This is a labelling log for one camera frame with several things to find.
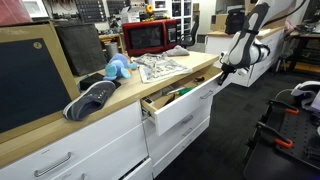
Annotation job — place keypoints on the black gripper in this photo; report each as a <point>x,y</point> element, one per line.
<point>227,69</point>

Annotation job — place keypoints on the white drawer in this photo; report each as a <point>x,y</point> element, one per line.
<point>165,117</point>

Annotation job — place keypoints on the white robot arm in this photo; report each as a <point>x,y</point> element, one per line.
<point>256,30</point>

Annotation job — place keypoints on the black small clip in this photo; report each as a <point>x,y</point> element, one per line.
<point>199,79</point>

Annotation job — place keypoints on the white side cabinet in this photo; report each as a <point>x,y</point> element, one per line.
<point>218,43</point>

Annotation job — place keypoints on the grey crumpled rag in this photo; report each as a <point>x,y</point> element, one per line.
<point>177,51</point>

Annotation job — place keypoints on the black office chair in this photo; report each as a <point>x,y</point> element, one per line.
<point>189,39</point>

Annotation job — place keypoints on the black bag on counter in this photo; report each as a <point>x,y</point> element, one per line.
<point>235,20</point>

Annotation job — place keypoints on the yellow black pliers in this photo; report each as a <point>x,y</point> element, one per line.
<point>172,98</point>

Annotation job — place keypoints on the patterned white cloth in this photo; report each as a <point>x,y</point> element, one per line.
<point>153,67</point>

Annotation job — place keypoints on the white wooden-top cabinet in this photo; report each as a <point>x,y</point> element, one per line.
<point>116,142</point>

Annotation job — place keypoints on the red microwave oven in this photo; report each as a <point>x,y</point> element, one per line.
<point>150,37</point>

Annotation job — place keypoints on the black cart with clamps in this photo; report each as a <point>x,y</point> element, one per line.
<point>284,146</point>

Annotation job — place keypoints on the yellow power tool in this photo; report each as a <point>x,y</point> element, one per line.
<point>149,15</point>

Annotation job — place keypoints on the blue plush toy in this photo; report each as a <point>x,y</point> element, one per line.
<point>119,66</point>

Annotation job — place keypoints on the metal cup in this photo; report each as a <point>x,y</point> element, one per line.
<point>111,49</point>

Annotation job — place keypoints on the grey sneaker shoe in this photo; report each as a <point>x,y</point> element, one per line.
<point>92,100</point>

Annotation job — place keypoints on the black wallet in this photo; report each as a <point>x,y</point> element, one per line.
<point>89,80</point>

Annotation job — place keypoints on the dark grey fabric bin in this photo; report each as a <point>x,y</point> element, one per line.
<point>82,47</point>

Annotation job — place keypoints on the cardboard box with dark panel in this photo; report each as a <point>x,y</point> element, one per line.
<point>36,82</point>

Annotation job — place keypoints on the green handled screwdriver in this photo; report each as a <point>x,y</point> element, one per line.
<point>180,91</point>

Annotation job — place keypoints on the white glass-door wall cabinet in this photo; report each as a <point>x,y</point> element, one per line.
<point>181,10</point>

